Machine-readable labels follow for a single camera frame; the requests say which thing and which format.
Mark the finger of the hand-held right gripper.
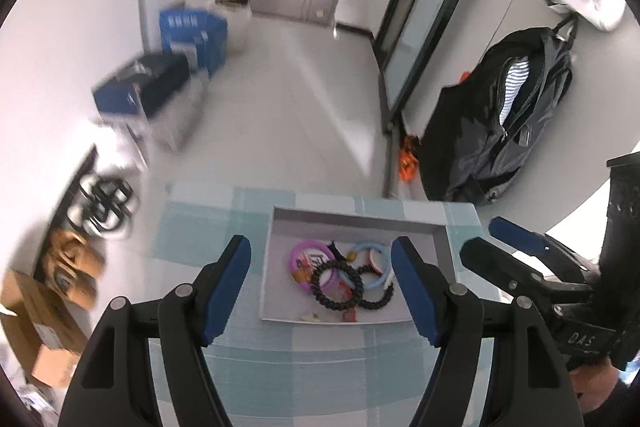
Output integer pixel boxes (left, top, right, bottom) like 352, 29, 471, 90
459, 238, 595, 309
489, 217, 602, 279

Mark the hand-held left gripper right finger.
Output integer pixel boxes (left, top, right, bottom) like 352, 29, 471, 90
390, 235, 586, 427

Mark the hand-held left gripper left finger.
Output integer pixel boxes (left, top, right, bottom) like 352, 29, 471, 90
57, 234, 252, 427

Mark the light blue bracelet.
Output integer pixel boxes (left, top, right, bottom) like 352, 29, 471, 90
346, 241, 395, 292

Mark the black beaded bracelet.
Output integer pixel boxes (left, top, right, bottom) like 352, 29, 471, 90
357, 279, 397, 312
311, 260, 365, 311

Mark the grey shallow tray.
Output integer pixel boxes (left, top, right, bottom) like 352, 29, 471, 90
259, 204, 458, 324

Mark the purple ring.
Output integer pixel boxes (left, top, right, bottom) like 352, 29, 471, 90
289, 240, 347, 304

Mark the person's right hand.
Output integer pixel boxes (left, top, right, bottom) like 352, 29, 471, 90
569, 353, 627, 414

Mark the teal checked tablecloth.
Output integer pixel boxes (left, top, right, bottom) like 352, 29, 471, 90
145, 182, 502, 427

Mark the black backpack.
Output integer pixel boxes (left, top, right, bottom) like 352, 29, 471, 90
425, 27, 574, 206

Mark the orange toy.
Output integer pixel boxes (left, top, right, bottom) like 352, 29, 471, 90
397, 134, 422, 180

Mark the striped white cloth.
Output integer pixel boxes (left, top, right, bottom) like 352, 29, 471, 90
499, 59, 532, 128

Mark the brown cardboard box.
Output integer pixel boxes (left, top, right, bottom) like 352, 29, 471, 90
0, 269, 89, 389

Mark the black and blue box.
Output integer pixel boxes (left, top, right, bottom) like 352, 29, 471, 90
92, 52, 194, 118

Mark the black framed glass door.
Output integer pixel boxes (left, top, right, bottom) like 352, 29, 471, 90
372, 0, 497, 134

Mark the blue cardboard box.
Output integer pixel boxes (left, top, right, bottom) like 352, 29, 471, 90
204, 14, 229, 74
159, 8, 211, 68

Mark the white carton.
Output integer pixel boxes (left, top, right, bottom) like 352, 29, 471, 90
212, 0, 251, 54

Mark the black coiled cable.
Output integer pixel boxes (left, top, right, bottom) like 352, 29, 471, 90
67, 171, 142, 241

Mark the tan coiled cable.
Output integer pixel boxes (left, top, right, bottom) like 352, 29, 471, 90
47, 228, 104, 309

